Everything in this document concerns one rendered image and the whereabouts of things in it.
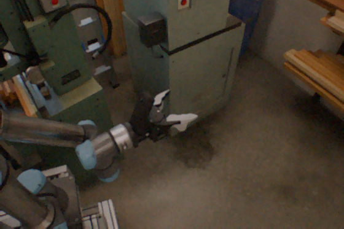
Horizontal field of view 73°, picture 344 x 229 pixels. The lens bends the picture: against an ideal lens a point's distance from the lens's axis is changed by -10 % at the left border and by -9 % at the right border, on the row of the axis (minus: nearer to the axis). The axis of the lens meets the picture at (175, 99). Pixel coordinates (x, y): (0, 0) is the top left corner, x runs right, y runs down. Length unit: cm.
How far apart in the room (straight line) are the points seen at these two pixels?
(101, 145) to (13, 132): 23
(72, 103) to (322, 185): 192
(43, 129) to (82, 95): 76
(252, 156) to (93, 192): 128
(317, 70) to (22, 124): 191
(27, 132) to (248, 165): 173
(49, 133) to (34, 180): 25
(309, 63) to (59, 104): 177
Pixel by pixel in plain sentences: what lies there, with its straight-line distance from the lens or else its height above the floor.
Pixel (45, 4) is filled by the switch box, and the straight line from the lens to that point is 120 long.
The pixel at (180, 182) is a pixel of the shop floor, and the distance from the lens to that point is 201.
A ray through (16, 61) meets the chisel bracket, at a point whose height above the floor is 107.
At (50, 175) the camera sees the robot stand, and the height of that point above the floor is 77.
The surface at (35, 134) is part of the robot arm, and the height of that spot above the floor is 128.
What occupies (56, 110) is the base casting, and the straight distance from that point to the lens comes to 149.
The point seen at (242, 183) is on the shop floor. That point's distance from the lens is 207.
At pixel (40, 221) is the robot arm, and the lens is 88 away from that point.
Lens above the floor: 185
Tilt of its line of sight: 49 degrees down
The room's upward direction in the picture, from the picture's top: straight up
